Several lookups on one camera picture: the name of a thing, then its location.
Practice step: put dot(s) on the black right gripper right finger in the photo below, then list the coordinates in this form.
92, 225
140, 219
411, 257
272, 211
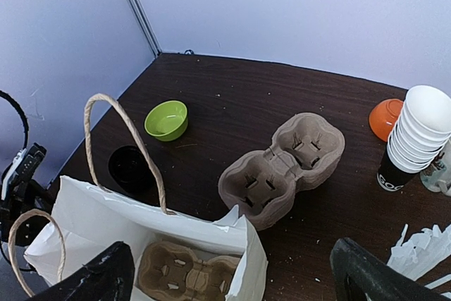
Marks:
359, 275

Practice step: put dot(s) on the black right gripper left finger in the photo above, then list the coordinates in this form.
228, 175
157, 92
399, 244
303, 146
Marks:
109, 276

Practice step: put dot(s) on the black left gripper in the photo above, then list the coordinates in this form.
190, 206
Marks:
21, 199

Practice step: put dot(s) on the single cardboard cup carrier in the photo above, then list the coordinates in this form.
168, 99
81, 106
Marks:
169, 271

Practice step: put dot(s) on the white paper takeout bag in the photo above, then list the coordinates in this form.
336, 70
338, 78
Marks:
87, 218

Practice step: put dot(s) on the stack of black cup lids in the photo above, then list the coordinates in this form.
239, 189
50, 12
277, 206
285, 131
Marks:
128, 167

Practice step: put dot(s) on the stack of cardboard cup carriers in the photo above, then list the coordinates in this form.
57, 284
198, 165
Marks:
304, 152

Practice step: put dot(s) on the stack of white paper cups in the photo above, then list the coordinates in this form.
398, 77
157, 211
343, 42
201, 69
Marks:
419, 134

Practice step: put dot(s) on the glass of white wrapped straws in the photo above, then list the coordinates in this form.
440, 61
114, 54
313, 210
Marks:
416, 256

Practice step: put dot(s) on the ceramic mug with tree print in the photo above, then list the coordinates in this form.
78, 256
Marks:
436, 177

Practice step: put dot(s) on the green plastic bowl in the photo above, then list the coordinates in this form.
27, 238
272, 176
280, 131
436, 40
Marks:
167, 121

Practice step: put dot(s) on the orange plastic bowl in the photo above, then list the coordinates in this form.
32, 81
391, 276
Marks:
383, 117

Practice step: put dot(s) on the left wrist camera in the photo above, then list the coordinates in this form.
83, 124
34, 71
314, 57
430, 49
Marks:
22, 168

